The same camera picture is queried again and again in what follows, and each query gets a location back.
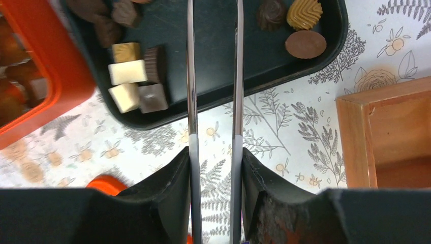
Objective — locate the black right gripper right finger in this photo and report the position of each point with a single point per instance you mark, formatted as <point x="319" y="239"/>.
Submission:
<point x="277" y="211"/>

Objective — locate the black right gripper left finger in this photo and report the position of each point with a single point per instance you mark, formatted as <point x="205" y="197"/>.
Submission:
<point x="157" y="208"/>

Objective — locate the metal tongs white handle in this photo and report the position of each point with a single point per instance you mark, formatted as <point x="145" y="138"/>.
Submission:
<point x="237" y="138"/>

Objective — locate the dark square chocolate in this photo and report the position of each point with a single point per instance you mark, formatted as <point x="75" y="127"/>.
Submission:
<point x="152" y="98"/>

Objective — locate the white chocolate bar lower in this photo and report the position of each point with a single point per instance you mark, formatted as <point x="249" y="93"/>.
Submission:
<point x="126" y="96"/>

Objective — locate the white chocolate bar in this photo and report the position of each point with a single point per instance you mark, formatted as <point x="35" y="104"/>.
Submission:
<point x="128" y="72"/>
<point x="126" y="96"/>

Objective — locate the white chocolate bar upper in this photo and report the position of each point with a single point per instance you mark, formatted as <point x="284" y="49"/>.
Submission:
<point x="128" y="72"/>

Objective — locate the dark ridged chocolate cup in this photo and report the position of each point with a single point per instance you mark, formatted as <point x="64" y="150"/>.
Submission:
<point x="155" y="64"/>

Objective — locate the caramel square leaf chocolate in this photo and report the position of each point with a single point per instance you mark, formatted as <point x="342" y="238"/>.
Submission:
<point x="126" y="52"/>

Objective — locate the black chocolate tray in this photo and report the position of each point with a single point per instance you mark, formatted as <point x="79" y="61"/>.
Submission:
<point x="266" y="62"/>

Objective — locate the milk chocolate oval disc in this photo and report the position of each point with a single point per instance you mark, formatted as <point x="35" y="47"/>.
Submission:
<point x="305" y="44"/>

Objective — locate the orange chocolate box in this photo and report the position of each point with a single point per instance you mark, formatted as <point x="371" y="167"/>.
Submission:
<point x="70" y="82"/>

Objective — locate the dark swirl chocolate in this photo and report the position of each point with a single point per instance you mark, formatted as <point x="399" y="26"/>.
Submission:
<point x="271" y="15"/>

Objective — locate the caramel round chocolate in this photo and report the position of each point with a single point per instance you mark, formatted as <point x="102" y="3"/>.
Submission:
<point x="304" y="14"/>

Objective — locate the orange box lid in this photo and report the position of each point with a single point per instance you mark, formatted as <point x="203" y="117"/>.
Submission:
<point x="107" y="184"/>

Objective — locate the orange compartment organizer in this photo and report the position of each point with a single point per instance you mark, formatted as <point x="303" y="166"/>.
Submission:
<point x="385" y="135"/>

